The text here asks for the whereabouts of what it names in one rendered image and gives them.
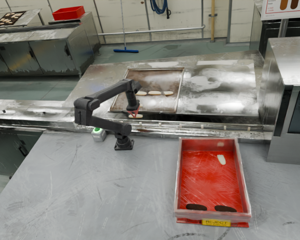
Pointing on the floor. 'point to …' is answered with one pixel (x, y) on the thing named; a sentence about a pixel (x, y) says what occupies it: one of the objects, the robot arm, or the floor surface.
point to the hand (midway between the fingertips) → (135, 115)
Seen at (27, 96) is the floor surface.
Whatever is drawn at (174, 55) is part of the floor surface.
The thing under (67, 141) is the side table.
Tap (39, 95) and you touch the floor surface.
